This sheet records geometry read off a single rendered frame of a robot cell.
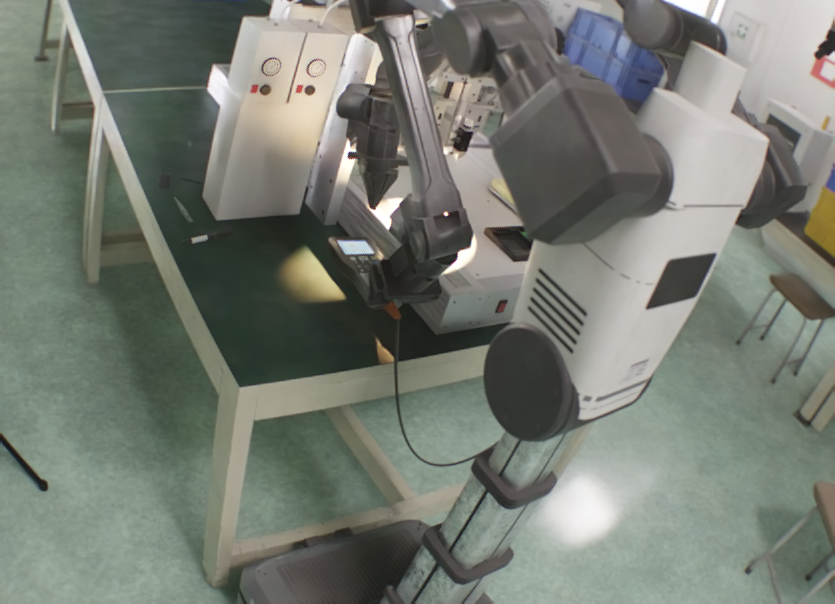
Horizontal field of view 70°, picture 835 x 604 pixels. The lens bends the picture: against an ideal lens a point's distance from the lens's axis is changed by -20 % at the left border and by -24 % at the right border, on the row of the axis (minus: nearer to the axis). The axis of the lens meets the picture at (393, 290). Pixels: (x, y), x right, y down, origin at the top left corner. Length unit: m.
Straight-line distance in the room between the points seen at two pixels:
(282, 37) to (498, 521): 1.03
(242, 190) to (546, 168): 1.12
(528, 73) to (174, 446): 1.70
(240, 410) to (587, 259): 0.71
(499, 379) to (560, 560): 1.34
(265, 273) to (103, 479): 0.84
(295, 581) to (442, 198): 0.90
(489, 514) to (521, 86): 0.68
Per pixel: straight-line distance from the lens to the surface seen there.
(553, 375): 0.88
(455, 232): 1.08
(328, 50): 1.59
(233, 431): 1.33
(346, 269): 1.35
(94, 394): 2.27
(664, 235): 0.77
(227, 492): 1.47
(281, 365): 1.31
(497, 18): 0.73
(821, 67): 5.62
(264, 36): 1.51
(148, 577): 1.85
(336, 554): 1.66
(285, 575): 1.59
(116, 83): 2.50
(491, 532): 1.14
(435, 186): 1.07
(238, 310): 1.42
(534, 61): 0.68
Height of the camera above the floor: 1.59
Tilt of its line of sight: 32 degrees down
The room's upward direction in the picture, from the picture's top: 18 degrees clockwise
